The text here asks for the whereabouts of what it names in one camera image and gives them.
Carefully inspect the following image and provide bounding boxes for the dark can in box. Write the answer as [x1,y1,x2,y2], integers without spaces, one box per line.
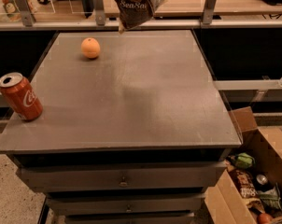
[254,174,272,191]

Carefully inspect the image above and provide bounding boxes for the grey drawer cabinet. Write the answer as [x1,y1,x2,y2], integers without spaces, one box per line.
[0,30,241,224]

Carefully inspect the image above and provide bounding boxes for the brown Late July chip bag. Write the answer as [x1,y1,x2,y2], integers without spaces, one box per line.
[114,0,165,34]

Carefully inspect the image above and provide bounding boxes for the orange fruit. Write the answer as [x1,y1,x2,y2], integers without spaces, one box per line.
[81,37,101,59]

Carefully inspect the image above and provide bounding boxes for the red Coca-Cola can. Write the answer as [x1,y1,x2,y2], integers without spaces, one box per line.
[0,72,43,121]

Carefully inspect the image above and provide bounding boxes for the brown chip bag in box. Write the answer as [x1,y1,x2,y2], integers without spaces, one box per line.
[229,168,265,213]

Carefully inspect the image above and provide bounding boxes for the red apple in box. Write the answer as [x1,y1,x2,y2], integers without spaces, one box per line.
[257,213,273,224]

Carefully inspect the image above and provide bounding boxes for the wooden desk top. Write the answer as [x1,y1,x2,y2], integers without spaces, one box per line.
[155,0,282,17]

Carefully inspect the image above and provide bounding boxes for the green snack bag in box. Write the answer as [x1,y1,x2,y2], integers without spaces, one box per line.
[230,153,255,169]

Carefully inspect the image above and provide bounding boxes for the green packet in box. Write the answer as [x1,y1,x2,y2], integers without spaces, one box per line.
[259,187,282,209]

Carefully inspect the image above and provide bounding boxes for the cardboard box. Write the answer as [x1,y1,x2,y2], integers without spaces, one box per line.
[205,107,282,224]

